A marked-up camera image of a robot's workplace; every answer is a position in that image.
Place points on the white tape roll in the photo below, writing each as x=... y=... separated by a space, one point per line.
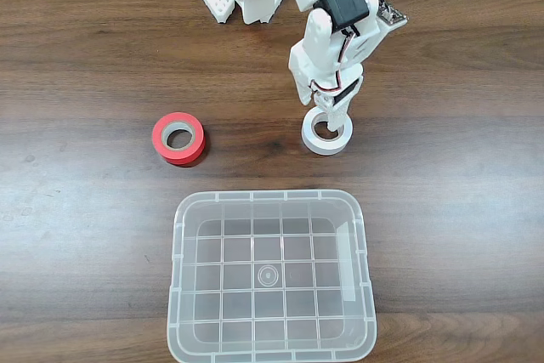
x=314 y=146

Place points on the red tape roll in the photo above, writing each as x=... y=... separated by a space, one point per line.
x=161 y=142

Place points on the clear plastic storage box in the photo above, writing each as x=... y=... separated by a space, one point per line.
x=178 y=295

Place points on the black camera on white bracket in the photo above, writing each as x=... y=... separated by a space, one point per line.
x=393 y=16

